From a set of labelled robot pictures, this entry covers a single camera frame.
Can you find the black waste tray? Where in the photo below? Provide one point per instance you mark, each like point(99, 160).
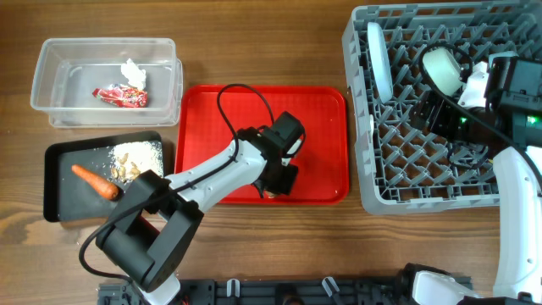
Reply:
point(66, 196)

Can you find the light blue plate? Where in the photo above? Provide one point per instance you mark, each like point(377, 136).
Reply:
point(380, 61)

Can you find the red serving tray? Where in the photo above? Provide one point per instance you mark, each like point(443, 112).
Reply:
point(209, 113)

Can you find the clear plastic waste bin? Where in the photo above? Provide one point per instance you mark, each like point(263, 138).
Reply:
point(68, 71)

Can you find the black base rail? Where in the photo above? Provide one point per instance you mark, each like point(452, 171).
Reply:
point(364, 291)

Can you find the orange carrot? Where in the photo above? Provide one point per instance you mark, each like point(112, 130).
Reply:
point(101, 186)

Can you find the white tissue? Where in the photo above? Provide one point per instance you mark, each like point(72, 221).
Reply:
point(135, 76)

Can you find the grey dishwasher rack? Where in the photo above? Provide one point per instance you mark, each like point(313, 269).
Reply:
point(403, 170)

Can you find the green bowl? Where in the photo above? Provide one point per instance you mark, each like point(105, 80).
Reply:
point(443, 70)

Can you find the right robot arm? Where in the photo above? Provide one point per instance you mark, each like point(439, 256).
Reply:
point(514, 134)

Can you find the red candy wrapper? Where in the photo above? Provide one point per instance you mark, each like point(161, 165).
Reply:
point(122, 96)

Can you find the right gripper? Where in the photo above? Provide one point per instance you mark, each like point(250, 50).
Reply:
point(445, 108)

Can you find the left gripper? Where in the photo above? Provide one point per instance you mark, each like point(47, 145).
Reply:
point(285, 190)

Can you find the rice food leftovers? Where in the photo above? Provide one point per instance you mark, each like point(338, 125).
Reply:
point(130, 159)

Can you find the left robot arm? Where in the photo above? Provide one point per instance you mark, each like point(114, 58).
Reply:
point(149, 232)

